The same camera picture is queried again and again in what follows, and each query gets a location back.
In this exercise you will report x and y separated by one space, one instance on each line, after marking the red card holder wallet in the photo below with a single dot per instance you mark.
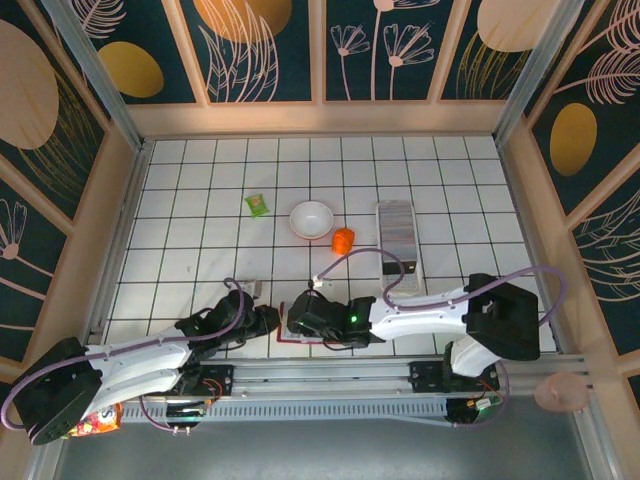
283 336

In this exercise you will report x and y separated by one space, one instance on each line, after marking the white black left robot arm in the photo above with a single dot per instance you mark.
145 352

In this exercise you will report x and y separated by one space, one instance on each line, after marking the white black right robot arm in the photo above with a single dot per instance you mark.
420 317

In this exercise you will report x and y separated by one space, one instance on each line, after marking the orange toy fruit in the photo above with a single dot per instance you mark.
343 241

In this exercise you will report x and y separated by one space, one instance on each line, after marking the white slotted plastic tray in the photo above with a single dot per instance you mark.
407 291

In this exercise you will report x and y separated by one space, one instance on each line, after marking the white bowl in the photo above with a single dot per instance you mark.
311 220

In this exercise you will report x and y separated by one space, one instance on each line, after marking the left controller circuit board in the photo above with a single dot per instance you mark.
185 411

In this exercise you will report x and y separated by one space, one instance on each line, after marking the controller circuit board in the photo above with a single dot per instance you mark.
486 405
185 411

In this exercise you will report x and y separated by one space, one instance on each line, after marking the green snack packet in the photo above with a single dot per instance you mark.
256 206

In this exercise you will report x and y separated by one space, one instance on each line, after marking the colourful candy bag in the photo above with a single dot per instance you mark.
102 422

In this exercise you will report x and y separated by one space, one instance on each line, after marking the right controller circuit board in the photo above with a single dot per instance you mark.
486 405

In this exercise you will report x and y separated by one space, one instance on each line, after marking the pink translucent round object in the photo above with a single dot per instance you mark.
560 392

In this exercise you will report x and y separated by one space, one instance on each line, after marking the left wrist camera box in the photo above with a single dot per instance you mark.
252 289

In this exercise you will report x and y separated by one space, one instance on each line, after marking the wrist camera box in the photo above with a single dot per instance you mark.
252 289
322 284

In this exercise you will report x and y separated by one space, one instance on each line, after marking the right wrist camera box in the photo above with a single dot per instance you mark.
322 284

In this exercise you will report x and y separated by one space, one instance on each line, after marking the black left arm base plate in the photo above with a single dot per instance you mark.
220 377

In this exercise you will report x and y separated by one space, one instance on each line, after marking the aluminium mounting rail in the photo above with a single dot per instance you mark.
320 380

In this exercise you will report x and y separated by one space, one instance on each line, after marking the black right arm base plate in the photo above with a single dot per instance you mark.
425 377

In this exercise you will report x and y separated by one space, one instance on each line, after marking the aluminium frame post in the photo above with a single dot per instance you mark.
536 65
97 75

